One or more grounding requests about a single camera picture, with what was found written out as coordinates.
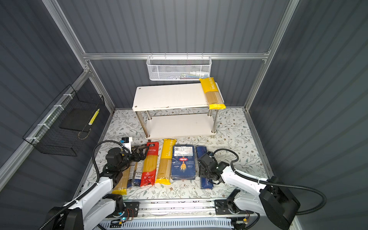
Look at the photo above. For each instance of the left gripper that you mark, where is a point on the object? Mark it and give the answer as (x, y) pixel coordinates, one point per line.
(141, 155)

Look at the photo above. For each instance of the white two-tier shelf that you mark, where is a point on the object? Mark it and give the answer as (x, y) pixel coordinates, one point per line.
(174, 111)

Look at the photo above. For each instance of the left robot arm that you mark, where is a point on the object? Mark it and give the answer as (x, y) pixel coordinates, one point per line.
(87, 210)

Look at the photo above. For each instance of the items in white basket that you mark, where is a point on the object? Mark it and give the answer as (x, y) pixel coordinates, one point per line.
(189, 75)

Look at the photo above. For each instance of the blue Barilla spaghetti box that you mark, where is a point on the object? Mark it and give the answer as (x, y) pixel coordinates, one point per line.
(205, 183)

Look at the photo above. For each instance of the yellow tag in basket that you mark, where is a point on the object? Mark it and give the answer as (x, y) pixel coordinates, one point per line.
(93, 118)

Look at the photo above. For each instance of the floral table mat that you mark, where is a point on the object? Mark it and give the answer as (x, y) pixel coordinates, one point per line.
(233, 133)

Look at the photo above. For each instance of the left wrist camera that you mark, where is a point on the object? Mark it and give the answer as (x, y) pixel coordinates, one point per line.
(126, 142)

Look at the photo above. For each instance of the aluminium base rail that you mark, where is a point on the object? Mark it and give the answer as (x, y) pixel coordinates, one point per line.
(190, 209)

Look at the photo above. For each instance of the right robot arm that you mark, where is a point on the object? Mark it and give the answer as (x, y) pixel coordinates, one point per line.
(250, 195)

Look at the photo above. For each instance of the dark blue Barilla box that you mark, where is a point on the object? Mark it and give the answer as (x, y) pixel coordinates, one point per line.
(183, 162)

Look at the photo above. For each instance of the yellow pasta time bag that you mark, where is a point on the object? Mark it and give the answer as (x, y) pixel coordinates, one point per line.
(212, 94)
(164, 170)

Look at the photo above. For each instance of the yellow spaghetti bag far left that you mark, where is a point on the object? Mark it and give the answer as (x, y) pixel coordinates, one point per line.
(121, 187)

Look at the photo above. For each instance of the red spaghetti bag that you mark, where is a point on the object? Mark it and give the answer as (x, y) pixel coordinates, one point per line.
(150, 165)

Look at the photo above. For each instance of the clear blue spaghetti bag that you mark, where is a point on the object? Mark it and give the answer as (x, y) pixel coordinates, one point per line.
(135, 174)

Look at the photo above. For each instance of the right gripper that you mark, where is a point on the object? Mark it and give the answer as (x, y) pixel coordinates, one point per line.
(201, 171)

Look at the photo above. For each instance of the black wire basket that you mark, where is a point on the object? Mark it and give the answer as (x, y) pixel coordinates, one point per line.
(64, 129)

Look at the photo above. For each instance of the white wire mesh basket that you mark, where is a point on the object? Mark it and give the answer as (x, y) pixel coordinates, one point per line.
(160, 69)

